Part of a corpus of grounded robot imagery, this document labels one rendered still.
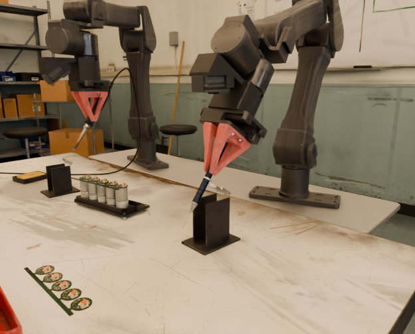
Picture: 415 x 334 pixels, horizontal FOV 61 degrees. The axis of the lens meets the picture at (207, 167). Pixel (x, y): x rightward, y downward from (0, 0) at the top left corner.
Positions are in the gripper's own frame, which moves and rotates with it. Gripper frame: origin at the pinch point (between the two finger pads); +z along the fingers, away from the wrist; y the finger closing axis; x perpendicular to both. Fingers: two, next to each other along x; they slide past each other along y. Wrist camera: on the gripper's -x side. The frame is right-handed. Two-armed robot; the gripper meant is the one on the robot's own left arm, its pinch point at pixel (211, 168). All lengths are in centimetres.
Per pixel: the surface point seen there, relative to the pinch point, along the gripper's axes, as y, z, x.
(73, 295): 0.2, 23.3, -12.8
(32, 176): -60, 15, -2
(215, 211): 1.7, 5.8, 3.1
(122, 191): -19.6, 9.0, -0.5
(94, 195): -27.9, 12.2, -0.7
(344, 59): -104, -163, 186
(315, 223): 7.7, -0.6, 23.6
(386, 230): -44, -45, 224
